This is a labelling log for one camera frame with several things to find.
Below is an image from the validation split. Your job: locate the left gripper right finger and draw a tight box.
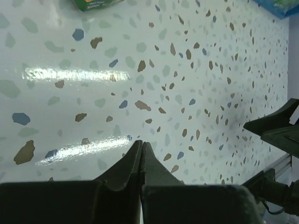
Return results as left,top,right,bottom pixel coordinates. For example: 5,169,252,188
141,142,263,224

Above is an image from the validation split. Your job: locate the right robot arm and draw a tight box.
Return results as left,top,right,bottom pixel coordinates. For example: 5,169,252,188
243,98,299,216

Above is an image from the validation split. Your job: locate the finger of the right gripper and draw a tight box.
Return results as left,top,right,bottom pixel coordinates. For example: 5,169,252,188
243,98,299,157

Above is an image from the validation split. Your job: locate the blue sponge pack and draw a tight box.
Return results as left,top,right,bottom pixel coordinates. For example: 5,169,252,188
254,0,299,19

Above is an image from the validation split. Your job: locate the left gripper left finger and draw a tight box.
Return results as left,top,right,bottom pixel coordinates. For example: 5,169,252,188
0,140,142,224

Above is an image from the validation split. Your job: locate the orange green sponge box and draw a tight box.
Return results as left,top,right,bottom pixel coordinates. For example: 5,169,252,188
73,0,123,12

